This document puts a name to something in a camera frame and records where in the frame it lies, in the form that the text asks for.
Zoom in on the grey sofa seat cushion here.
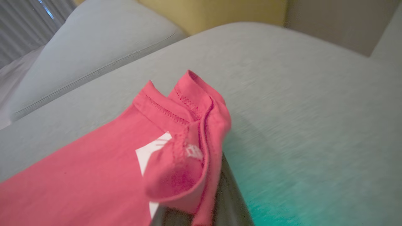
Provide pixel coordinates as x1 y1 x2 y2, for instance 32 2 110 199
9 0 189 123

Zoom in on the red white printed T-shirt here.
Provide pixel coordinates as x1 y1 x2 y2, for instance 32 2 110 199
0 70 232 226

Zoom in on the large yellow sofa backrest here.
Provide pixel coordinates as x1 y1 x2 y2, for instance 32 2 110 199
73 0 288 36

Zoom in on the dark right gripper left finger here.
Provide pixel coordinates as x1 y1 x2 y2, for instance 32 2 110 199
150 206 195 226

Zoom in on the grey curtain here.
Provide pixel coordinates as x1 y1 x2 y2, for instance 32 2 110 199
44 0 77 35
0 0 47 69

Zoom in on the beige partition panel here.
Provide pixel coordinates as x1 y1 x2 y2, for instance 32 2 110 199
284 0 402 57

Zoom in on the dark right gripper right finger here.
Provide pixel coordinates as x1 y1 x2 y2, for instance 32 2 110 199
213 151 255 226

